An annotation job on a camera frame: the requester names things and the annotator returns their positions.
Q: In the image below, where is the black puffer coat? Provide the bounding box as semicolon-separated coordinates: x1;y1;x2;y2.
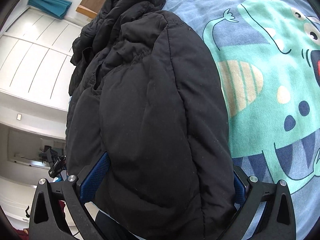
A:
65;0;238;240

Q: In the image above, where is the wooden headboard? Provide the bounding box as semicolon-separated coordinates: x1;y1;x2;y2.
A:
76;0;127;22

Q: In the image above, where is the white wardrobe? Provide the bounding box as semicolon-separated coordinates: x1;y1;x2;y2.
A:
0;6;84;110

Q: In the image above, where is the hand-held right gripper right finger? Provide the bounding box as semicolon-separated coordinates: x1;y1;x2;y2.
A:
226;169;297;240

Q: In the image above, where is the teal curtain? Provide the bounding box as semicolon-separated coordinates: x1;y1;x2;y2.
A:
28;0;72;20

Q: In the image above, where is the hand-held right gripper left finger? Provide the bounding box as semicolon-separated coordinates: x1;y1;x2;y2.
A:
29;152;111;240

